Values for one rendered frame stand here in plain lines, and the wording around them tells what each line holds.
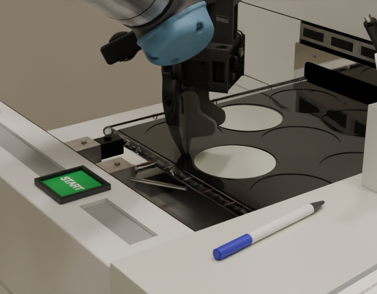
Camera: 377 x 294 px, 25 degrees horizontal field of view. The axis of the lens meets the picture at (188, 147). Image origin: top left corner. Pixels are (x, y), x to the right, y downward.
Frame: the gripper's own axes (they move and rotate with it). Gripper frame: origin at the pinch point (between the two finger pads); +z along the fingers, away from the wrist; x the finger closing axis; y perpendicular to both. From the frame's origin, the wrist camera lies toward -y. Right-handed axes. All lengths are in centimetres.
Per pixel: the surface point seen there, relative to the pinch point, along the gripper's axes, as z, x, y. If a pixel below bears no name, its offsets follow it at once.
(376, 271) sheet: -5.6, -31.6, 28.2
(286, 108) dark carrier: 1.4, 20.1, 9.0
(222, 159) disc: 1.2, -0.3, 5.8
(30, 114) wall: 70, 162, -117
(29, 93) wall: 62, 162, -117
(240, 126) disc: 1.2, 10.6, 4.9
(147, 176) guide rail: 6.2, 1.9, -5.1
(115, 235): -4.8, -31.9, 5.6
